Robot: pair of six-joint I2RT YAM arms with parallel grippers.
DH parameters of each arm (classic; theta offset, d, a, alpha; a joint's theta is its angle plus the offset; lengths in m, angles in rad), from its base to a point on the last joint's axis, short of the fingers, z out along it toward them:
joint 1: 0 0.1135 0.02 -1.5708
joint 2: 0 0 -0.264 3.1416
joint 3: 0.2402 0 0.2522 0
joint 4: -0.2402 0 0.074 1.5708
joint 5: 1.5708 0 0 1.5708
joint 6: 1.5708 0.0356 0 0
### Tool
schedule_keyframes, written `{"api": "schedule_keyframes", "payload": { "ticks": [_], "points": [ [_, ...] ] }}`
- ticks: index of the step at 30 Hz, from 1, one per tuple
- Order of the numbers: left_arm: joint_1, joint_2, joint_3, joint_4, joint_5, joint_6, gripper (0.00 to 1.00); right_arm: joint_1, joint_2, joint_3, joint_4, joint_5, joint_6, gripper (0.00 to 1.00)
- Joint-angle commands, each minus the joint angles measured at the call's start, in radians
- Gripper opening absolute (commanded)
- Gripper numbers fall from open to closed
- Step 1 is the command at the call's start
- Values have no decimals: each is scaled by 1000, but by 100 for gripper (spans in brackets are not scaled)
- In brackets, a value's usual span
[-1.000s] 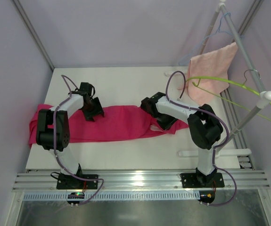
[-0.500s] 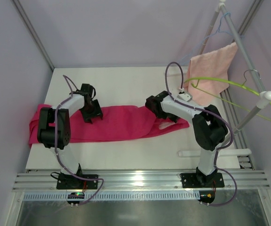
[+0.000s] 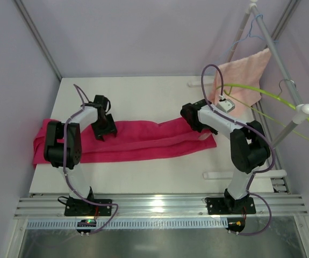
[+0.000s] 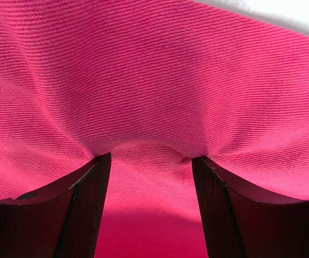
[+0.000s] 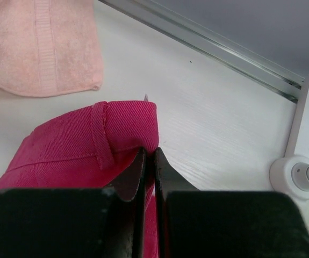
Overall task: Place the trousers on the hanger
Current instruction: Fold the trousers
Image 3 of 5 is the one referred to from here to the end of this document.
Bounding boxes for pink trousers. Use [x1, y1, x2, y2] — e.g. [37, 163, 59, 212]
[31, 116, 217, 169]

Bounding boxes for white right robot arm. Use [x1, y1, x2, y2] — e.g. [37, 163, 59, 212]
[181, 99, 271, 216]

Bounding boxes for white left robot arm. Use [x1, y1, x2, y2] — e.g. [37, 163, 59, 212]
[44, 95, 117, 216]

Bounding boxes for green plastic hanger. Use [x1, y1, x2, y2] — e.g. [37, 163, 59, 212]
[224, 83, 296, 127]

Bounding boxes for light pink towel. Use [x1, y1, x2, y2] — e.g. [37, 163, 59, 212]
[219, 48, 271, 118]

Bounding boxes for left electronics board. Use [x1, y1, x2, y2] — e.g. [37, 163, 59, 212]
[76, 219, 97, 236]

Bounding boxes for electronics board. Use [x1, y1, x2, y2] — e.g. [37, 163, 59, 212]
[226, 217, 246, 234]
[76, 219, 97, 236]

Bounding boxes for right electronics board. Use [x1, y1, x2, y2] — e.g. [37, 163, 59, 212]
[226, 217, 246, 234]

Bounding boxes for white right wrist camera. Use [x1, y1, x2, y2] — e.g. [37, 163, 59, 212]
[217, 98, 235, 113]

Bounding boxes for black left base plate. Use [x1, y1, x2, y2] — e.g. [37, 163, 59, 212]
[58, 194, 112, 217]

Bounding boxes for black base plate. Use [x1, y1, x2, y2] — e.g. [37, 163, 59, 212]
[205, 196, 256, 215]
[58, 194, 112, 217]

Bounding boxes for blue wire hanger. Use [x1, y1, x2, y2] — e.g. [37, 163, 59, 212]
[216, 13, 266, 65]

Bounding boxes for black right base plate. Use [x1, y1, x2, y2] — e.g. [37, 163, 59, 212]
[205, 196, 256, 215]

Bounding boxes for slotted cable duct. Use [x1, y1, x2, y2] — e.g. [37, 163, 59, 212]
[26, 217, 227, 230]

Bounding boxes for white clothes rack frame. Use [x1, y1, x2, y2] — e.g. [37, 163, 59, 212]
[188, 0, 309, 180]

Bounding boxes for aluminium front rail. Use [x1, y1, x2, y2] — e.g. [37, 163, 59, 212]
[13, 193, 308, 219]

